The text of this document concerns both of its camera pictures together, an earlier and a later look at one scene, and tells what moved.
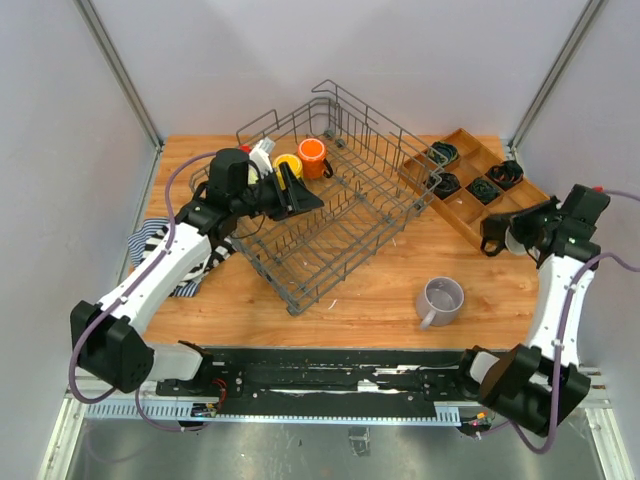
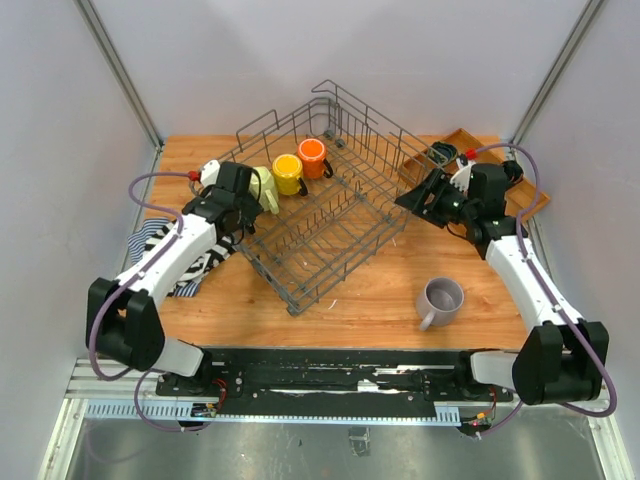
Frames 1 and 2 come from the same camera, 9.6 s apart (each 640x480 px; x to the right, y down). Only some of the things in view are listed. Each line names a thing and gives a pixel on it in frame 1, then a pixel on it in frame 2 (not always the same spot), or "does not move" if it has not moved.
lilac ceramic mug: [441, 302] does not move
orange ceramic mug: [312, 153] does not move
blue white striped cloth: [186, 288] does not move
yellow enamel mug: [294, 163] does not move
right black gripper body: [528, 224] → [458, 207]
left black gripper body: [267, 196] → [250, 208]
